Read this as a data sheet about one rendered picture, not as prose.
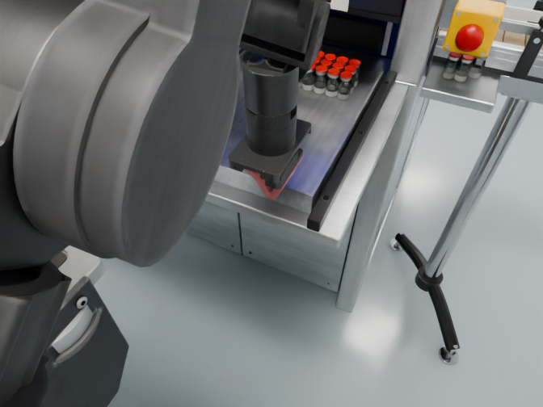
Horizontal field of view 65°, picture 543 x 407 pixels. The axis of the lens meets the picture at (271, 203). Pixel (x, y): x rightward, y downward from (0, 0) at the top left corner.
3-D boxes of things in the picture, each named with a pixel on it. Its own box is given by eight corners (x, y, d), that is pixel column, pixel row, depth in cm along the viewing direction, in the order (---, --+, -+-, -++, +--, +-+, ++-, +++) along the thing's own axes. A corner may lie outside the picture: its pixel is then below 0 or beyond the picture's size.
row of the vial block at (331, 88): (261, 72, 81) (261, 49, 78) (351, 95, 76) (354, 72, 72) (256, 77, 80) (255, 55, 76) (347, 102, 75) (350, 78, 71)
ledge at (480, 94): (433, 61, 88) (435, 53, 86) (498, 76, 84) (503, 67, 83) (418, 96, 79) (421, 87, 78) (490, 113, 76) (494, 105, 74)
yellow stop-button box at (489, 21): (448, 32, 76) (461, -10, 70) (490, 40, 74) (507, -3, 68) (440, 51, 71) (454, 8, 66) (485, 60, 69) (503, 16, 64)
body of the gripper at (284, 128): (312, 135, 53) (316, 83, 48) (278, 187, 47) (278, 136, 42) (265, 121, 55) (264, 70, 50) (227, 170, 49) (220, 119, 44)
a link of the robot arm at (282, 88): (232, 59, 40) (289, 70, 39) (258, 27, 44) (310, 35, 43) (237, 118, 45) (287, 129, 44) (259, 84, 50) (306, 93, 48)
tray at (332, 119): (254, 56, 85) (254, 40, 83) (380, 88, 78) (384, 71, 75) (153, 158, 65) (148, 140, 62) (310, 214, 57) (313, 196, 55)
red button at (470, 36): (454, 41, 70) (462, 17, 67) (479, 46, 69) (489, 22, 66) (450, 51, 68) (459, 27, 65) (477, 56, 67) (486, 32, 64)
